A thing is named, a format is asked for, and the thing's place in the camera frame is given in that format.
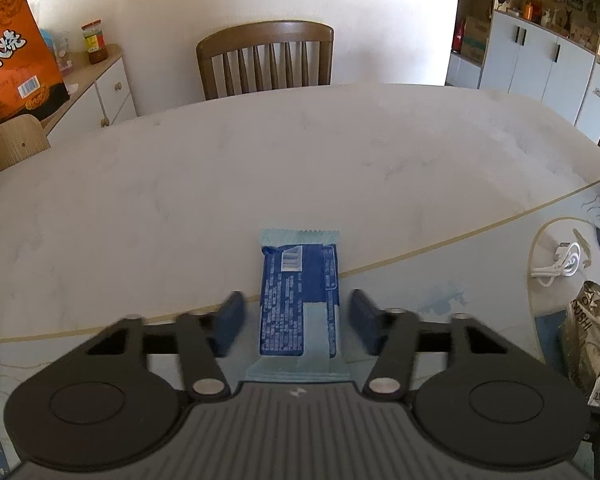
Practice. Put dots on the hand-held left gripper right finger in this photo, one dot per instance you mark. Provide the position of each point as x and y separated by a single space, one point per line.
362 320

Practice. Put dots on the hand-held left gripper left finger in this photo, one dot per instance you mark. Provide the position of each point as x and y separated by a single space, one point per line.
230 320

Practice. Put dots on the blue snack packet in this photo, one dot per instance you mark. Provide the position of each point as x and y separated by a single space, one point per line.
300 310

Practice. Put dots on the white marble desktop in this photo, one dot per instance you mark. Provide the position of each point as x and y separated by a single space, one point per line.
280 160

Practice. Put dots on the printed table mat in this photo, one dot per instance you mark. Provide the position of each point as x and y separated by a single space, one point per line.
430 280

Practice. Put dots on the gold foil bag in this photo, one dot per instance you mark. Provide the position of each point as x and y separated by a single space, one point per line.
595 340

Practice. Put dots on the white sideboard with wooden top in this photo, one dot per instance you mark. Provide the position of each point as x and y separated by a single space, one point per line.
105 95

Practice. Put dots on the dark wooden chair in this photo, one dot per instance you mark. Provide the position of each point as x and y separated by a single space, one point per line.
265 55

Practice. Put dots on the light wooden chair back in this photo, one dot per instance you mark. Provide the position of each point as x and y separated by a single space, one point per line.
10 145

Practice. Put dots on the red bottle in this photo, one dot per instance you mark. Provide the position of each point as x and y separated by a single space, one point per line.
458 35

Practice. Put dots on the brown cardboard box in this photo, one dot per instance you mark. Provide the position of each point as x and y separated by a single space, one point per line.
475 40

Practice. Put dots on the sauce jar with red lid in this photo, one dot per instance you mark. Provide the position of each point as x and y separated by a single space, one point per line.
95 42

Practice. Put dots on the blue plastic container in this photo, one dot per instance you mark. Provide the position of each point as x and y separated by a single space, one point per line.
57 50

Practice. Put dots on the large orange bag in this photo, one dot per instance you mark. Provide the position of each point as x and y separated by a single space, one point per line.
10 60

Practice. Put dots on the orange jar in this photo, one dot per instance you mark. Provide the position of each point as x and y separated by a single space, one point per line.
528 11

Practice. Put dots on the white and wood wall cabinet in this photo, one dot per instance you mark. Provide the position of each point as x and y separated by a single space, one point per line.
530 55

